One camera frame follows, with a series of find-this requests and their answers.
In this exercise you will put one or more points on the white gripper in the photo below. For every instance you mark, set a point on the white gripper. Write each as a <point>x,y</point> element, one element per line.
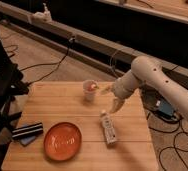
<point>122,88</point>

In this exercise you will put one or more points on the orange ceramic bowl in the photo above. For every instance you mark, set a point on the orange ceramic bowl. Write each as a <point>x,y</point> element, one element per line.
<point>62,141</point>

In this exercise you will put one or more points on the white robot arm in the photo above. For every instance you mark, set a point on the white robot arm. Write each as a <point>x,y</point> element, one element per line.
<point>148,71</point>

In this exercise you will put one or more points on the white tube bottle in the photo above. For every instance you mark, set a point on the white tube bottle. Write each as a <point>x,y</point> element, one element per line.
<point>107,125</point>

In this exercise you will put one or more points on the blue power box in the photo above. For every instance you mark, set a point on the blue power box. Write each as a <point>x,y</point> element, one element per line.
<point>164,108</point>

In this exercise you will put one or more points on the black white striped block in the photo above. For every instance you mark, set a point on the black white striped block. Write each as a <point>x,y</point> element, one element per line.
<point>38,130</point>

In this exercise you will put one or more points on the white object on rail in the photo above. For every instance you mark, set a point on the white object on rail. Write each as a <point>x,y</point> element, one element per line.
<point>45,15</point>

